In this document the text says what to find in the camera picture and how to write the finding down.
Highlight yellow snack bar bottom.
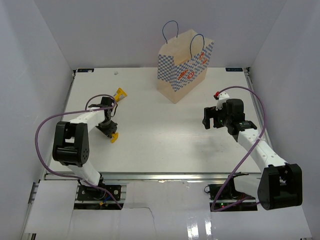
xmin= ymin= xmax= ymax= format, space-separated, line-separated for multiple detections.
xmin=110 ymin=132 xmax=119 ymax=144

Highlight yellow snack bar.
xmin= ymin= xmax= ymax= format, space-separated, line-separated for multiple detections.
xmin=113 ymin=87 xmax=128 ymax=102
xmin=110 ymin=132 xmax=119 ymax=144

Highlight yellow snack bar top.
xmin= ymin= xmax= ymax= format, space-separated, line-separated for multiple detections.
xmin=113 ymin=87 xmax=128 ymax=102

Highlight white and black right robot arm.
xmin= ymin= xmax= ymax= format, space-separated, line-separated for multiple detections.
xmin=202 ymin=98 xmax=303 ymax=210

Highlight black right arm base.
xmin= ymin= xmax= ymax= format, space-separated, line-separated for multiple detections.
xmin=203 ymin=184 xmax=258 ymax=212

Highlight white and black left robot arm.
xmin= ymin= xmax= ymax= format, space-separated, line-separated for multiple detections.
xmin=52 ymin=95 xmax=119 ymax=200

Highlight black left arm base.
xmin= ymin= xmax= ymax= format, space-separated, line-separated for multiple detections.
xmin=76 ymin=182 xmax=122 ymax=203

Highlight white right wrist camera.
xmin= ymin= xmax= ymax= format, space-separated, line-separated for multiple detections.
xmin=213 ymin=91 xmax=230 ymax=111

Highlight checkered paper bag blue handles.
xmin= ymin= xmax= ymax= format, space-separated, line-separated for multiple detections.
xmin=157 ymin=29 xmax=215 ymax=104

